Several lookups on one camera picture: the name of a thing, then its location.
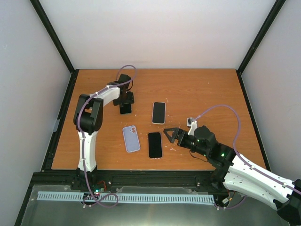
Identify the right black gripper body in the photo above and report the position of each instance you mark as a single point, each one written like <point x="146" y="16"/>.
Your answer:
<point x="182" y="142"/>

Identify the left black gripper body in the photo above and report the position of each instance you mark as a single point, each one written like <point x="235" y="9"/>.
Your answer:
<point x="124" y="99"/>

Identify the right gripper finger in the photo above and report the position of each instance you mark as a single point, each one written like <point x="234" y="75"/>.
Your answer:
<point x="171" y="129"/>
<point x="173" y="137"/>

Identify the black phone green edge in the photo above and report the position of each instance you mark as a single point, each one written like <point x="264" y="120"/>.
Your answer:
<point x="125" y="109"/>

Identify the clear magsafe phone case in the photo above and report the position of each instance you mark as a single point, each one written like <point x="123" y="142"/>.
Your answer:
<point x="155" y="159"/>

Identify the purple phone case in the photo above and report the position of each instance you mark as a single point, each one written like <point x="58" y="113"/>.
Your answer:
<point x="131" y="139"/>

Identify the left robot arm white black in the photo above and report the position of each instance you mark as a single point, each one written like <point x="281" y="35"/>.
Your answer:
<point x="88" y="116"/>

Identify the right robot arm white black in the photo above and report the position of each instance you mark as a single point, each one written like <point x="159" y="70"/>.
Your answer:
<point x="235" y="172"/>

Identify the green led controller board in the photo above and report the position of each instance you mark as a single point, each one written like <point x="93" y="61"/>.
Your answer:
<point x="98" y="189"/>

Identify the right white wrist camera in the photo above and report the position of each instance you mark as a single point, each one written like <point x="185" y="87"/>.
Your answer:
<point x="192" y="125"/>

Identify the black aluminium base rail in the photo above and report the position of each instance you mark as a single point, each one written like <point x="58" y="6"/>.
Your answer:
<point x="116" y="179"/>

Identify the left black frame post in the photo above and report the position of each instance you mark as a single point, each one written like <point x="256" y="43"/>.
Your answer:
<point x="52" y="34"/>

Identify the black frame post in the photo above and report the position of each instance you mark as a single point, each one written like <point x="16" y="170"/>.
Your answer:
<point x="261" y="34"/>
<point x="52" y="34"/>

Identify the light blue cable duct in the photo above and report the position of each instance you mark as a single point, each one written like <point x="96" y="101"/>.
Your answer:
<point x="128" y="198"/>

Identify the right black frame post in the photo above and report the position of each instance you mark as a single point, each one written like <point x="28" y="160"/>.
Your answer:
<point x="261" y="34"/>

